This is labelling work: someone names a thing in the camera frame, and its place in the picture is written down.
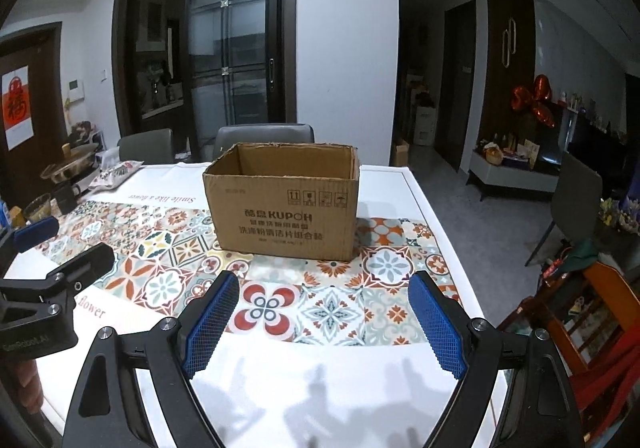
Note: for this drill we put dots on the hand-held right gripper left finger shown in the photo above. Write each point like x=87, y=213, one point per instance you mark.
x=210, y=323

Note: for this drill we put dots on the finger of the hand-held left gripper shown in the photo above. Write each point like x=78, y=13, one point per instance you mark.
x=35, y=233
x=85, y=260

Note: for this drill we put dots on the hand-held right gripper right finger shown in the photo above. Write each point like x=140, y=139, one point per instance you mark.
x=440, y=323

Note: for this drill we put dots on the brown cardboard box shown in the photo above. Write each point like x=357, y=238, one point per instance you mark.
x=280, y=213

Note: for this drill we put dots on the person's left hand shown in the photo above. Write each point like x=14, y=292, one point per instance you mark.
x=20, y=380

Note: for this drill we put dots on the glass bowl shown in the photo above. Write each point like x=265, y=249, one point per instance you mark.
x=37, y=209

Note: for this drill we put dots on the black mug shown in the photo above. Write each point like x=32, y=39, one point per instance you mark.
x=67, y=198

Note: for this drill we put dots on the metal hot pot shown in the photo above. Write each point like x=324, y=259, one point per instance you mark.
x=70, y=162

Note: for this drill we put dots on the floral pouch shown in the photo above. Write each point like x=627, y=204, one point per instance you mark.
x=114, y=175

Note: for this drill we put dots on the narrow grey dining chair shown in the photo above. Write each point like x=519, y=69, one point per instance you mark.
x=145, y=145

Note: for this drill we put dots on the low white sideboard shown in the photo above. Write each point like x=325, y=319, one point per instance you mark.
x=510, y=175

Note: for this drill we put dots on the wooden chair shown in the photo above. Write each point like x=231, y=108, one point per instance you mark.
x=605, y=288

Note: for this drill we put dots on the red cloth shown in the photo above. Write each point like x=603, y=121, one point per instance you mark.
x=605, y=378

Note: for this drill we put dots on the brown carton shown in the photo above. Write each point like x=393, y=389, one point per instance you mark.
x=400, y=152

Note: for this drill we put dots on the dark grey chair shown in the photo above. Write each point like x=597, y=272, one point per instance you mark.
x=575, y=198

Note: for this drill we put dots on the wide grey dining chair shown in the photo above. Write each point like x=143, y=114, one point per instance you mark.
x=265, y=135

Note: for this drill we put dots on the white storage box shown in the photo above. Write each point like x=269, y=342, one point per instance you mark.
x=425, y=125

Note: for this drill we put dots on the red foil balloons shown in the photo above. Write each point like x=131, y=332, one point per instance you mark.
x=537, y=100

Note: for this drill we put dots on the glass sliding door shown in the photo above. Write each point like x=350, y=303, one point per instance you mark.
x=240, y=32

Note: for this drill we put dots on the red and white wall poster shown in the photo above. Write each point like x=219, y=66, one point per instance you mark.
x=16, y=110

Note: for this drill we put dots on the white wall panel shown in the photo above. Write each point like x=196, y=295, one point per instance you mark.
x=75, y=91

